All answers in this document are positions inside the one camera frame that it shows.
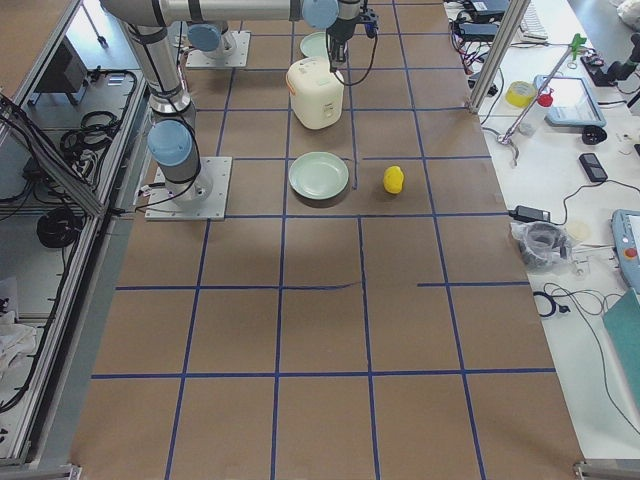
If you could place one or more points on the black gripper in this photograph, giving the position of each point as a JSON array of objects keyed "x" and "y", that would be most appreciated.
[{"x": 337, "y": 42}]

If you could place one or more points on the green plate near arm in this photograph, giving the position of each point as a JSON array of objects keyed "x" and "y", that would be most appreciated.
[
  {"x": 314, "y": 45},
  {"x": 318, "y": 175}
]

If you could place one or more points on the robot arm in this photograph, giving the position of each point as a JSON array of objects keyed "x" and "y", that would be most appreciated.
[{"x": 145, "y": 24}]

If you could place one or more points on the white rice cooker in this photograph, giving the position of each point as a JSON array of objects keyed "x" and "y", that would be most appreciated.
[{"x": 316, "y": 93}]

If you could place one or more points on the yellow potato toy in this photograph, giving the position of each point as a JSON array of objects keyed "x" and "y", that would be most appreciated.
[{"x": 393, "y": 180}]

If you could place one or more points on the yellow tape roll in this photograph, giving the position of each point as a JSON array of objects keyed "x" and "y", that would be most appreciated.
[{"x": 520, "y": 94}]

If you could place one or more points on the blue teach pendant tablet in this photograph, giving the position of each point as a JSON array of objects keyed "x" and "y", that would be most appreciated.
[{"x": 573, "y": 104}]

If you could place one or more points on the black power adapter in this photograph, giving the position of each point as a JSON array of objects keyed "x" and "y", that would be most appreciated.
[{"x": 527, "y": 214}]

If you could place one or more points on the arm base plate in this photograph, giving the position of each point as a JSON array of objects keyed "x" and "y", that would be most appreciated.
[
  {"x": 205, "y": 199},
  {"x": 210, "y": 49}
]

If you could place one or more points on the aluminium frame post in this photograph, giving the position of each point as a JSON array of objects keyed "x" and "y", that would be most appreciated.
[{"x": 502, "y": 41}]

